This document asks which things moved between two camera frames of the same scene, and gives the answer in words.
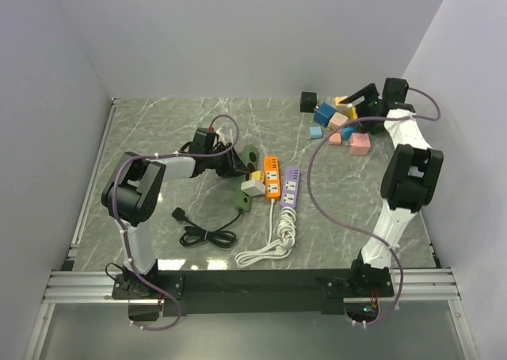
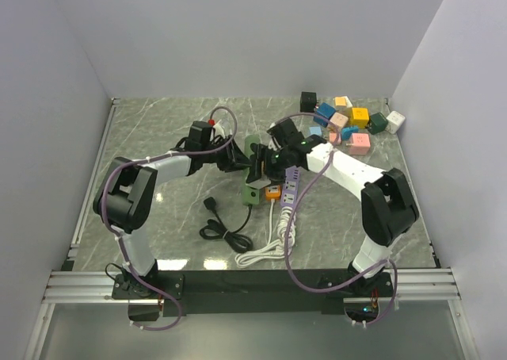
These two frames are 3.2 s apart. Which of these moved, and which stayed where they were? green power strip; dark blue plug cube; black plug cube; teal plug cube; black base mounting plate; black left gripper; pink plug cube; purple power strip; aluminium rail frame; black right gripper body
Moved: green power strip; black right gripper body; black left gripper
Stayed: black plug cube; teal plug cube; pink plug cube; purple power strip; black base mounting plate; dark blue plug cube; aluminium rail frame
